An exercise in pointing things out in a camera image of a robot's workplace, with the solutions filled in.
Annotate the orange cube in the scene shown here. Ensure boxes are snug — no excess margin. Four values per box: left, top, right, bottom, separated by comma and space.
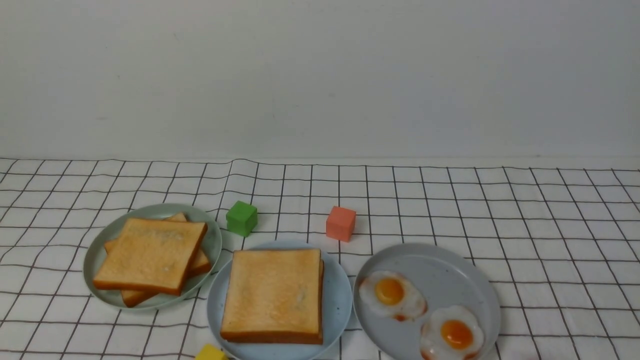
325, 206, 357, 243

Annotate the light blue plate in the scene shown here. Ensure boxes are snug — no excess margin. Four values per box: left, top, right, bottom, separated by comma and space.
205, 240, 353, 360

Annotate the left fried egg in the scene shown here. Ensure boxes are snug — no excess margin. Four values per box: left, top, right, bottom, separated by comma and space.
357, 269, 429, 322

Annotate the right fried egg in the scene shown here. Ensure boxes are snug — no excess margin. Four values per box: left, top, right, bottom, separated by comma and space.
419, 305, 485, 360

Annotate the green cube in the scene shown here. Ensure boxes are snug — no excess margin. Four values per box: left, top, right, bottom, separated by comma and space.
226, 200, 258, 238

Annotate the fried egg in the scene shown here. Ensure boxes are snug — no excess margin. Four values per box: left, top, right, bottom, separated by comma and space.
419, 305, 485, 360
357, 269, 429, 322

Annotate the grey plate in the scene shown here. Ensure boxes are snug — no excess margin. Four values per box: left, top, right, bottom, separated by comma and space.
353, 243, 501, 360

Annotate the yellow cube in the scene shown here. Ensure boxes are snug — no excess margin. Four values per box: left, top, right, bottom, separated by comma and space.
194, 344, 229, 360

